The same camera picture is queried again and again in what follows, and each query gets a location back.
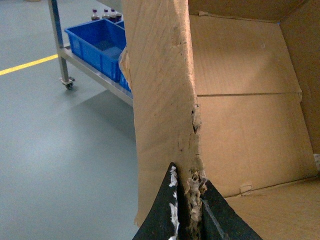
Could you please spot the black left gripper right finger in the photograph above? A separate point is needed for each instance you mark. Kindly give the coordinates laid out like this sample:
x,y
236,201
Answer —
x,y
220,221

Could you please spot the blue plastic bin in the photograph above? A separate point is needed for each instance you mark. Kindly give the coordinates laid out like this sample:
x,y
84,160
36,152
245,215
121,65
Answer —
x,y
99,43

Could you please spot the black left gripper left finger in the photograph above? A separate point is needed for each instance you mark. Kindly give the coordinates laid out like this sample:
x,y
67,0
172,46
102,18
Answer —
x,y
162,222

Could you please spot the purple drink bottle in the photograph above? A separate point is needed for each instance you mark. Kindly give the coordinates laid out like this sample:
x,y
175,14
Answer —
x,y
115,16
106,14
95,16

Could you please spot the stainless steel shelf cart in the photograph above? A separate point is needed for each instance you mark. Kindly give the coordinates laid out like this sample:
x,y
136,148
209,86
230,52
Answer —
x,y
65,56

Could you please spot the brown cardboard box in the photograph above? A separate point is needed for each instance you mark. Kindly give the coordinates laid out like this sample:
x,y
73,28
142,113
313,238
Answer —
x,y
228,91

